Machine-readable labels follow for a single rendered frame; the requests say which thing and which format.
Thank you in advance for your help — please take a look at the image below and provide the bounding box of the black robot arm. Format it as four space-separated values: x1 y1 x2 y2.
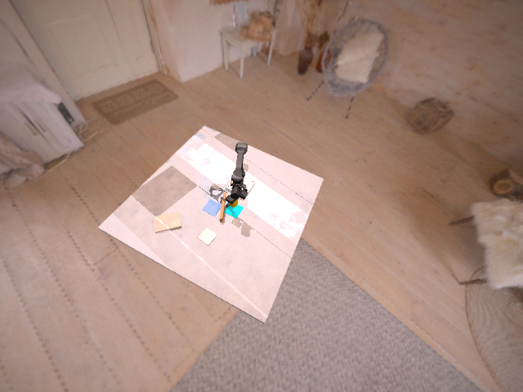
230 142 248 199

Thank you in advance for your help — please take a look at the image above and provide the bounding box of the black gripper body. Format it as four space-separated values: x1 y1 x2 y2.
226 184 247 204

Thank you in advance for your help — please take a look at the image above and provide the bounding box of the tan flat wooden block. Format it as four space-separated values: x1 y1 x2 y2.
154 212 181 234

